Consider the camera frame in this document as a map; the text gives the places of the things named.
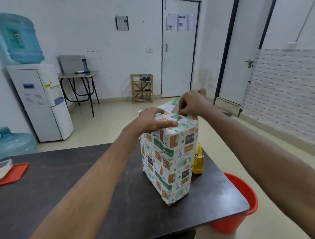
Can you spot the red plastic bucket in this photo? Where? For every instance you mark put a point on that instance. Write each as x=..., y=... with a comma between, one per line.
x=242, y=197

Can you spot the plain white paper notice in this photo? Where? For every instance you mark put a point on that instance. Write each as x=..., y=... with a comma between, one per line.
x=191, y=22

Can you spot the yellow tape dispenser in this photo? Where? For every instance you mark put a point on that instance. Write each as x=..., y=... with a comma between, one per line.
x=198, y=162

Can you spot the framed wall notice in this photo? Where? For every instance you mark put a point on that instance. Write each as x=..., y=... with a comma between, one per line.
x=122, y=23

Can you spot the person's left forearm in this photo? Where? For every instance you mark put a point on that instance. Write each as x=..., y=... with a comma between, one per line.
x=98, y=177

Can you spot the pair of dark shoes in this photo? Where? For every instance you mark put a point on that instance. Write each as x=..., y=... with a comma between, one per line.
x=145, y=79

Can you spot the wooden shoe rack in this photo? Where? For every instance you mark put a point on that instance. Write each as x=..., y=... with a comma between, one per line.
x=142, y=96

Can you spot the paper notice with dark block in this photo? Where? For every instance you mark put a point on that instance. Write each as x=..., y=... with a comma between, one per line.
x=182, y=22

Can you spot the person's right forearm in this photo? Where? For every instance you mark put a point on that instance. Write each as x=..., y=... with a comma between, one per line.
x=258, y=157

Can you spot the white door with paper notices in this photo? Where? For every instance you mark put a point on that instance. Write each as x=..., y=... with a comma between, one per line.
x=178, y=69

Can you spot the person's right fingers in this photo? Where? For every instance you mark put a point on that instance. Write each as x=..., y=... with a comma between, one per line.
x=184, y=107

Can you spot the gift-wrapped patterned box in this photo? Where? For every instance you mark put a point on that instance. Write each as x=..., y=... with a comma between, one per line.
x=169, y=160

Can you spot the white water dispenser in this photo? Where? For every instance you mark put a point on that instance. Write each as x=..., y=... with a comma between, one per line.
x=41, y=103

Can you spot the grey board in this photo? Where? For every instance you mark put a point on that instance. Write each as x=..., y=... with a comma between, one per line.
x=71, y=63

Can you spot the white wavy-patterned wall panel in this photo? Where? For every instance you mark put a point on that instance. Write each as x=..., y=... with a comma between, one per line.
x=283, y=93

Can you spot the small black-framed side table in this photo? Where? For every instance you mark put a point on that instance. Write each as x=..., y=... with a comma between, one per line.
x=78, y=75

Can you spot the red plastic lid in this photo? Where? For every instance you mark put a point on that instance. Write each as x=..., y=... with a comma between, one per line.
x=16, y=173

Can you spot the white door with black frame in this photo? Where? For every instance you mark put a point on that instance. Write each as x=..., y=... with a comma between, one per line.
x=241, y=49

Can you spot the plain blue water jug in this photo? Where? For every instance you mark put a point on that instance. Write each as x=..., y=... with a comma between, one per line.
x=17, y=145

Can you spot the person's left hand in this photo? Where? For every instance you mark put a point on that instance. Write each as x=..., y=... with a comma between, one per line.
x=147, y=122

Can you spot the clear plastic container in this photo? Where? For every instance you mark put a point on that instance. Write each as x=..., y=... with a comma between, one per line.
x=5, y=167

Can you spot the person's left thumb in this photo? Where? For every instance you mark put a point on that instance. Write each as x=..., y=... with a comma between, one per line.
x=168, y=123

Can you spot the white wall junction box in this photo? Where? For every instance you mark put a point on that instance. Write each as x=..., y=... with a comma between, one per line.
x=292, y=45

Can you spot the green and blue duster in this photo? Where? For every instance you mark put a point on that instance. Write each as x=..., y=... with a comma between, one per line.
x=82, y=71

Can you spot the person's right hand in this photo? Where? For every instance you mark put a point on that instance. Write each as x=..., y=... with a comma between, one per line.
x=196, y=103

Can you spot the paper notice with grey print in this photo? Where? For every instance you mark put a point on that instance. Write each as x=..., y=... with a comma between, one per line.
x=171, y=22

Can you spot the white wall socket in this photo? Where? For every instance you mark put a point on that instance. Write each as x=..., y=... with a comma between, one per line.
x=150, y=50

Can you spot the blue water jug with label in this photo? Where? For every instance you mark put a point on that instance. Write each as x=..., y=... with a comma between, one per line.
x=22, y=39

